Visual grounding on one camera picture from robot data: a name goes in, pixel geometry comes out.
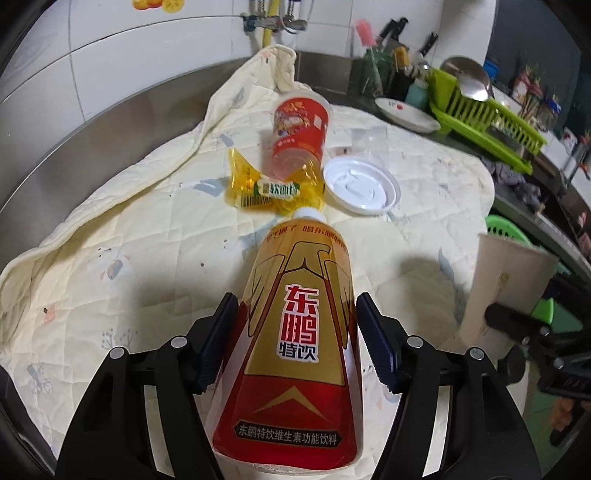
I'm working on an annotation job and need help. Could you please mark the clear plastic cup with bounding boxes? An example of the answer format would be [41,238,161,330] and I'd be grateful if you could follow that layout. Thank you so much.
[351,127,393,167]

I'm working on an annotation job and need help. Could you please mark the green utensil holder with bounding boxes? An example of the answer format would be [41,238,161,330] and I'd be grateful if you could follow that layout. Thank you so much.
[362,48,393,93]

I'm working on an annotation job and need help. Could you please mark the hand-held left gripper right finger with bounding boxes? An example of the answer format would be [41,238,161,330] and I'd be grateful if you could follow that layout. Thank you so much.
[355,292,543,480]

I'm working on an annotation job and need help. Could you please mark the green dish rack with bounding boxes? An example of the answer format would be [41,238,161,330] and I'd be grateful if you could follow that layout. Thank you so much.
[427,67,548,174]

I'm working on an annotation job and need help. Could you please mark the metal pipe valves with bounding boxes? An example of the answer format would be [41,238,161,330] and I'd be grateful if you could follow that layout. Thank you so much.
[242,13,308,34]

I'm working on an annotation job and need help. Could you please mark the green plastic basket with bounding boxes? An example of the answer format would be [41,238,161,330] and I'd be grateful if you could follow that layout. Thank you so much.
[485,215,587,333]

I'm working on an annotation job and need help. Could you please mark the beige paper cup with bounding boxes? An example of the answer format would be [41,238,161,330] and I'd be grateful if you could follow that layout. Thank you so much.
[457,233,559,352]

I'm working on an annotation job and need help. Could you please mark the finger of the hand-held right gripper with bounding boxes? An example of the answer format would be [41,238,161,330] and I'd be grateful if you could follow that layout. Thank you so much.
[484,302,555,344]

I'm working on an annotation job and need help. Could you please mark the teal dish soap bottle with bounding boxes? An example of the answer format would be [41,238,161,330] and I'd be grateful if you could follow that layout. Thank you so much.
[405,76,430,107]

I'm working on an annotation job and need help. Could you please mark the red and gold drink bottle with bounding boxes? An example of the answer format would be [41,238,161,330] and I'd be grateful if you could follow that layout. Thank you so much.
[212,206,363,469]

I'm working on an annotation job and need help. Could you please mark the metal ladle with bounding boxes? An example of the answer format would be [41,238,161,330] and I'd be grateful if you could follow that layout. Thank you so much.
[441,56,495,102]

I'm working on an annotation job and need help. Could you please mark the grey rag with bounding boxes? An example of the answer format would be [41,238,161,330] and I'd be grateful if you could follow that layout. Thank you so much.
[489,159,543,204]

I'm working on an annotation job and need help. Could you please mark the red printed paper cup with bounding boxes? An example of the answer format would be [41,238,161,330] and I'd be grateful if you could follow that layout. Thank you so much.
[270,91,332,178]

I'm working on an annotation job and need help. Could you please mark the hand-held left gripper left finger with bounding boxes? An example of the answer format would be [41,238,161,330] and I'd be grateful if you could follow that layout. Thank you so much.
[55,292,241,480]

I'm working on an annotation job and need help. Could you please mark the white shallow dish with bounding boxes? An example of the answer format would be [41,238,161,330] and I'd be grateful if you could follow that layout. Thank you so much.
[375,97,441,134]

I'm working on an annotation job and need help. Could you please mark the row of seasoning jars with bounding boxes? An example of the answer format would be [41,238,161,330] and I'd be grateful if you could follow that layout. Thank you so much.
[512,65,591,144]

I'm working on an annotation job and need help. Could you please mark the white plastic lid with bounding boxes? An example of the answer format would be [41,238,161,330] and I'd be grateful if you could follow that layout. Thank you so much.
[322,156,402,215]

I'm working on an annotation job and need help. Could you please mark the yellow plastic wrapper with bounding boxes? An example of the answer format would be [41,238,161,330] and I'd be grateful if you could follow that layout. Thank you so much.
[225,147,326,215]

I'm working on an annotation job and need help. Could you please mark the cream quilted cloth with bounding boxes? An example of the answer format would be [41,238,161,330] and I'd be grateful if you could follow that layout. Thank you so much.
[0,44,495,480]

